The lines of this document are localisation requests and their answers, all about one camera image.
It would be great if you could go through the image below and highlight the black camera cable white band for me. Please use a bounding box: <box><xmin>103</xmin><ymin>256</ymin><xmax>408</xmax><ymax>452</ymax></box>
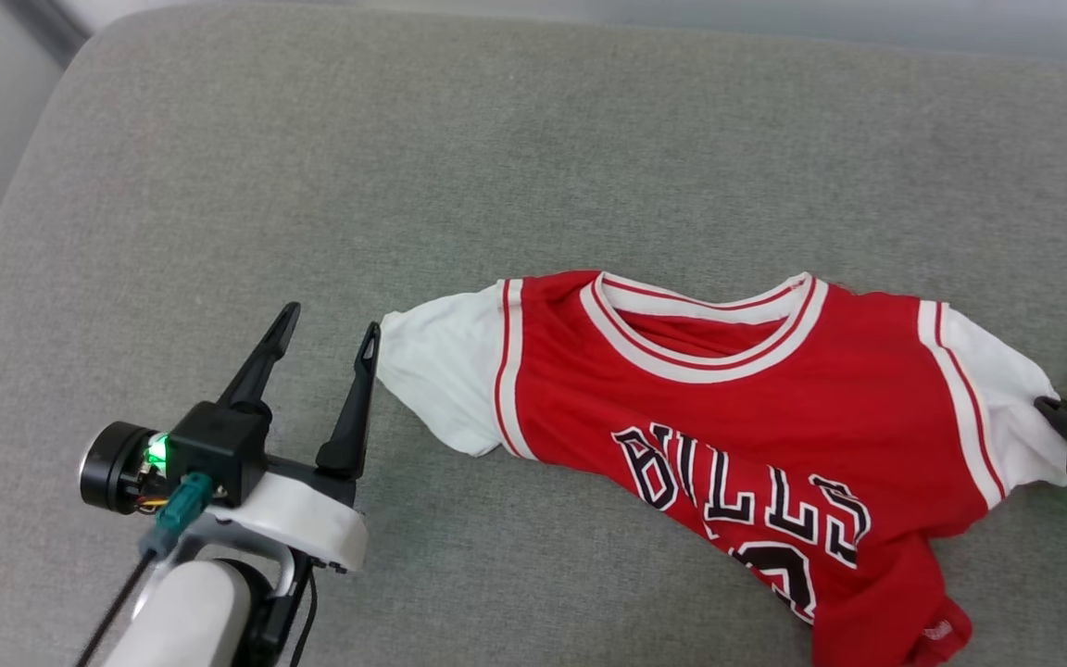
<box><xmin>73</xmin><ymin>548</ymin><xmax>157</xmax><ymax>667</ymax></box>

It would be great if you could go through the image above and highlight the thin black looping cable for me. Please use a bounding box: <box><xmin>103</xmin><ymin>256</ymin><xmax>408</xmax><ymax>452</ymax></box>
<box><xmin>287</xmin><ymin>563</ymin><xmax>319</xmax><ymax>667</ymax></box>

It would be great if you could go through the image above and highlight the grey fabric sofa seat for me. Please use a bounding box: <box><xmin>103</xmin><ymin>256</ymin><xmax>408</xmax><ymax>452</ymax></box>
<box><xmin>0</xmin><ymin>0</ymin><xmax>1067</xmax><ymax>667</ymax></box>

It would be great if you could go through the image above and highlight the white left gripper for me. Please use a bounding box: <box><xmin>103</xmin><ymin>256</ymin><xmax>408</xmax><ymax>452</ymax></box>
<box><xmin>79</xmin><ymin>302</ymin><xmax>383</xmax><ymax>575</ymax></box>

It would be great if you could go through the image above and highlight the teal cable connector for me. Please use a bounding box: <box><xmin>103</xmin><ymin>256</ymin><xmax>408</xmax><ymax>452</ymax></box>
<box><xmin>139</xmin><ymin>472</ymin><xmax>216</xmax><ymax>559</ymax></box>

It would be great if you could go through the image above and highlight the red and white basketball jersey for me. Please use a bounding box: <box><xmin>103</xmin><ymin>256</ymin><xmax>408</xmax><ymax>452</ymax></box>
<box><xmin>376</xmin><ymin>271</ymin><xmax>1067</xmax><ymax>667</ymax></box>

